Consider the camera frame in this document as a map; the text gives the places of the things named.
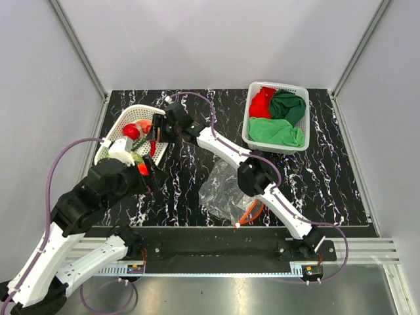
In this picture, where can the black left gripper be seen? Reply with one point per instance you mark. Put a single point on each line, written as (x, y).
(156, 179)

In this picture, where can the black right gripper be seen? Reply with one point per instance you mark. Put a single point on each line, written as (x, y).
(159, 121)

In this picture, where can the fake red tomato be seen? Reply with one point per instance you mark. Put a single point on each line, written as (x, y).
(143, 169)

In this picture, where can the fake watermelon slice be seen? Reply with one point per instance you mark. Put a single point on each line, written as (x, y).
(144, 125)

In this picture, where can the fake red chili pepper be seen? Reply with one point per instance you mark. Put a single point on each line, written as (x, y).
(153, 147)

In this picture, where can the fake white cauliflower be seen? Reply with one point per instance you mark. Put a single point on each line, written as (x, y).
(137, 158)

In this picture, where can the fake red strawberry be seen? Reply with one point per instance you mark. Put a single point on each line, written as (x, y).
(131, 131)

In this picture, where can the clear zip top bag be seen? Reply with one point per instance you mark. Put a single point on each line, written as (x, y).
(222, 197)

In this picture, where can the fake green leafy sprig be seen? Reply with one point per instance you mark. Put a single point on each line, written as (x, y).
(137, 144)

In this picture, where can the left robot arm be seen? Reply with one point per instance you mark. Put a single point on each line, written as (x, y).
(43, 284)

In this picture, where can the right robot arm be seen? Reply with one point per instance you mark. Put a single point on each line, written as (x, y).
(257, 176)

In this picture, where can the white oval perforated basket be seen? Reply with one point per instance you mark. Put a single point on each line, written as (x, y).
(133, 114)

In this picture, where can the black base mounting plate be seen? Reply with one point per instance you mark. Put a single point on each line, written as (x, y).
(225, 251)

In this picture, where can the red cloth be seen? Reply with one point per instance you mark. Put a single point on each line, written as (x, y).
(259, 107)

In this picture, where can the light green cloth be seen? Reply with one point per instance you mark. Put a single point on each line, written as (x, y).
(275, 131)

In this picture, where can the white rectangular plastic basket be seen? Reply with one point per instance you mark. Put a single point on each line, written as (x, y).
(303, 123)

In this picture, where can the dark green cloth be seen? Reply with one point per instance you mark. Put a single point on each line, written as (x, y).
(288, 106)

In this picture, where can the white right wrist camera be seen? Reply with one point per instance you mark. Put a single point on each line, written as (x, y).
(168, 100)

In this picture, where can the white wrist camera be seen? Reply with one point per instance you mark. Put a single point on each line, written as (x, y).
(121, 150)
(168, 100)

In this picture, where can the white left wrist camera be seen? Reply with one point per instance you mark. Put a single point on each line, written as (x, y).
(121, 150)

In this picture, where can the white slotted cable duct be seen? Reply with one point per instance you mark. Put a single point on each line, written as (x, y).
(122, 270)

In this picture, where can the left aluminium frame post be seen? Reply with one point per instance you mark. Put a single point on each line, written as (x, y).
(74, 41)

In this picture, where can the aluminium frame post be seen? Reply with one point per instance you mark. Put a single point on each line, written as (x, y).
(362, 45)
(74, 41)

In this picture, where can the right aluminium frame post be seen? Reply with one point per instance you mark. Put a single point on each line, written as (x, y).
(362, 45)

